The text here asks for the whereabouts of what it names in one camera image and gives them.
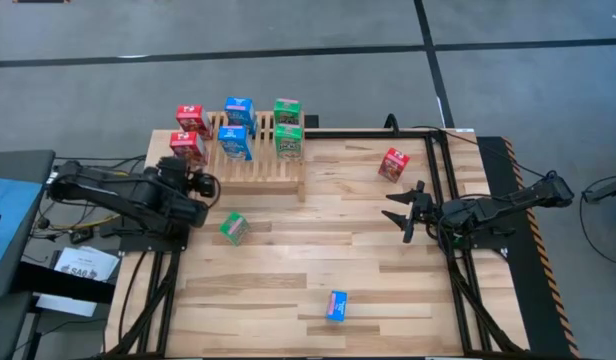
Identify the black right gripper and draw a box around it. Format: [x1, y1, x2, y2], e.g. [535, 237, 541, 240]
[380, 179, 439, 245]

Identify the blue Rice Krispies cereal box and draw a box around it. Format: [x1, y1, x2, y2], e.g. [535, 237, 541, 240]
[217, 124, 254, 162]
[325, 290, 349, 323]
[223, 96, 258, 137]

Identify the yellow cable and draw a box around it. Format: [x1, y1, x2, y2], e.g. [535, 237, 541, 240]
[52, 169, 139, 232]

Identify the red Froot Loops cereal box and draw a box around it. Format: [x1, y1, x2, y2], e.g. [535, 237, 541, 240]
[175, 103, 214, 141]
[377, 146, 412, 184]
[168, 130, 210, 168]

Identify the dark grey desk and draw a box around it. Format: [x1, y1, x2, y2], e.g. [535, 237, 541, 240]
[0, 148, 57, 301]
[0, 292, 39, 360]

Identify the black power adapter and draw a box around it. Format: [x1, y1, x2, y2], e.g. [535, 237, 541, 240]
[69, 227, 95, 245]

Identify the blue flat pad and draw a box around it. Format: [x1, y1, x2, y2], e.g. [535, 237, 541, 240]
[0, 175, 44, 281]

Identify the slatted wooden shelf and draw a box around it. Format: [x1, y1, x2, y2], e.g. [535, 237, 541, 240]
[169, 110, 308, 204]

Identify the white printed paper sheet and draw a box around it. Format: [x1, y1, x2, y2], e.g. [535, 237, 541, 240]
[52, 245, 120, 282]

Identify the green Apple Jacks cereal box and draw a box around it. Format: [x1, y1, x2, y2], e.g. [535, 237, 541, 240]
[273, 97, 303, 126]
[218, 211, 252, 247]
[273, 123, 305, 161]

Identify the black stand foot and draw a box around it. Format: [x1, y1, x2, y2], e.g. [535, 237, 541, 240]
[582, 174, 616, 205]

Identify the thin black cable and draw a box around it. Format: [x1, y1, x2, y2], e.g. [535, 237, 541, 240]
[54, 154, 148, 174]

